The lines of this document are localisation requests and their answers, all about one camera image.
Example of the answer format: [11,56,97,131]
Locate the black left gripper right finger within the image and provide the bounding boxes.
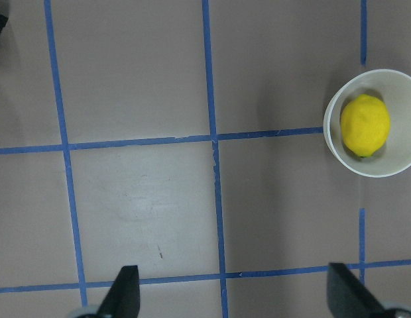
[326,262,391,317]

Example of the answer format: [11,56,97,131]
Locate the yellow lemon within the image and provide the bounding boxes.
[340,94,390,158]

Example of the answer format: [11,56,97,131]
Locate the white ceramic bowl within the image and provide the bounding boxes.
[323,69,411,178]

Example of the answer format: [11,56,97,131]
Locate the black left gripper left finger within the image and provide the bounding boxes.
[96,265,141,318]

